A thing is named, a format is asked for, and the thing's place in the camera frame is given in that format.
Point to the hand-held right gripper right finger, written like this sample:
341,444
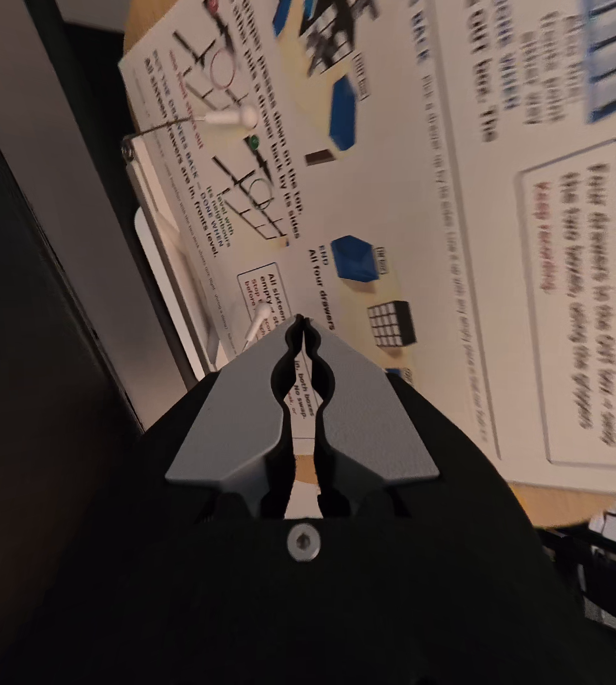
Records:
372,428

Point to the black drawer cabinet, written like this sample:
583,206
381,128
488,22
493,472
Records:
29,374

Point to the printed instruction sheet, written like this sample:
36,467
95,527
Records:
473,241

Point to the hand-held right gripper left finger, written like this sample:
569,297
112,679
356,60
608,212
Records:
233,423

